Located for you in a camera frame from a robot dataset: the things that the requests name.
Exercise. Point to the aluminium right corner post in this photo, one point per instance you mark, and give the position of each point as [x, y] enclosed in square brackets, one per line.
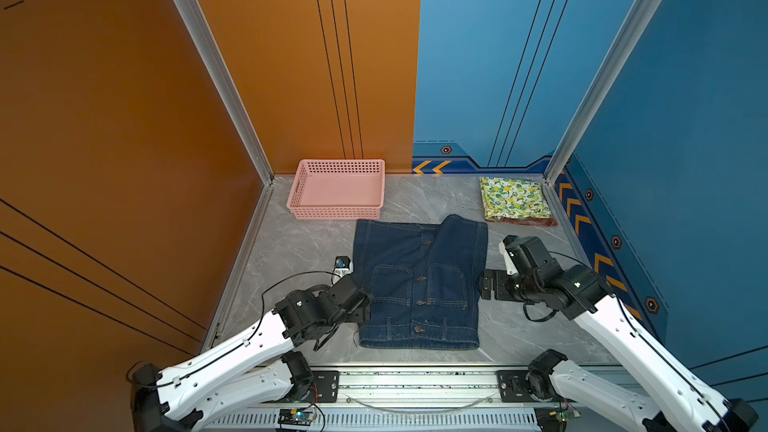
[632, 28]

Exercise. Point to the lemon print skirt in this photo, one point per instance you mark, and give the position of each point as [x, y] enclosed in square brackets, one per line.
[515, 200]

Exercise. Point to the aluminium left corner post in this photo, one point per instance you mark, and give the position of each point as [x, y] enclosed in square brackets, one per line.
[203, 38]

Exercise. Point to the right circuit board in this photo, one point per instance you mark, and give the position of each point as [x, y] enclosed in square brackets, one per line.
[555, 420]

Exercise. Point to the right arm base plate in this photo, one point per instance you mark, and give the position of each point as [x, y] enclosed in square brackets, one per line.
[514, 386]

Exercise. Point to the dark navy skirt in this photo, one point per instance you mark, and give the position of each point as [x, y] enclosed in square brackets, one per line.
[425, 282]

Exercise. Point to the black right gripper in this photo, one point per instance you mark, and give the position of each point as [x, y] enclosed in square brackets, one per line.
[497, 275]

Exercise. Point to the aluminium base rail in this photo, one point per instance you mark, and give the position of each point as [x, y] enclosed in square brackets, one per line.
[458, 398]

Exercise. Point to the aluminium corner post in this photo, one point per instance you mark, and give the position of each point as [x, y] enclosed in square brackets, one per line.
[203, 38]
[632, 28]

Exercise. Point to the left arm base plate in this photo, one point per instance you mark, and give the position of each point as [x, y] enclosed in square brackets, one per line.
[324, 387]

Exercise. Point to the green circuit board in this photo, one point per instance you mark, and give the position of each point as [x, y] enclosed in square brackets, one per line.
[296, 419]

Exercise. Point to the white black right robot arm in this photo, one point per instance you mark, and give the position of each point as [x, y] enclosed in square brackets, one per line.
[674, 399]

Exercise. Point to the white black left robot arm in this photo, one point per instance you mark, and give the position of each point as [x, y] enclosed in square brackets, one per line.
[260, 364]

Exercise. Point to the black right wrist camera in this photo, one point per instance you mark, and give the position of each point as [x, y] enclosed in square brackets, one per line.
[527, 256]

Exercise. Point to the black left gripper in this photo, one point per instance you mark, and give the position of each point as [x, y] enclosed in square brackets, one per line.
[364, 311]

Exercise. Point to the red plaid skirt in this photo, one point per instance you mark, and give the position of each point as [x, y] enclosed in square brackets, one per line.
[528, 221]

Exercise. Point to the pink perforated plastic basket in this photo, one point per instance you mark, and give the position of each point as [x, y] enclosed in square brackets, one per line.
[338, 189]

